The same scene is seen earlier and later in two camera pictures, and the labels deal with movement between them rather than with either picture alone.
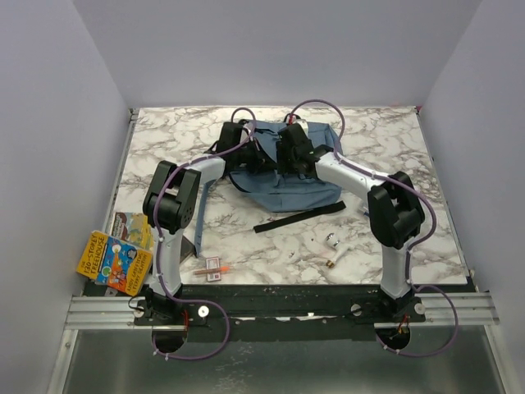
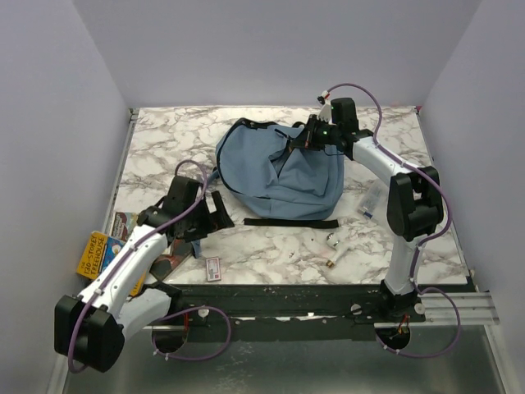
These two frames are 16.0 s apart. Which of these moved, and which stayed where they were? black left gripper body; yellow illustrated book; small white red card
Moved: black left gripper body
Stayed: small white red card; yellow illustrated book
